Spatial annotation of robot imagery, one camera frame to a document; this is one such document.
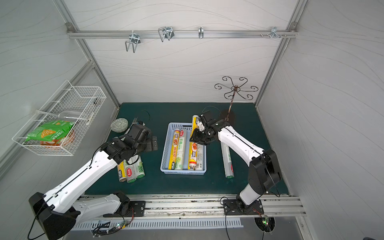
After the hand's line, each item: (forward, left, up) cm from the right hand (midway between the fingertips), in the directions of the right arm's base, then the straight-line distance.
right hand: (192, 139), depth 83 cm
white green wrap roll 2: (-7, -20, -11) cm, 24 cm away
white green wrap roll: (-1, +7, -11) cm, 13 cm away
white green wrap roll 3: (-14, +30, -11) cm, 35 cm away
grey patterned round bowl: (+17, +54, -11) cm, 57 cm away
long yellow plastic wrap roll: (-5, +11, -11) cm, 16 cm away
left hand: (-6, +22, +6) cm, 23 cm away
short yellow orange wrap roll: (-11, -1, +1) cm, 11 cm away
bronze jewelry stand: (+26, -25, +16) cm, 39 cm away
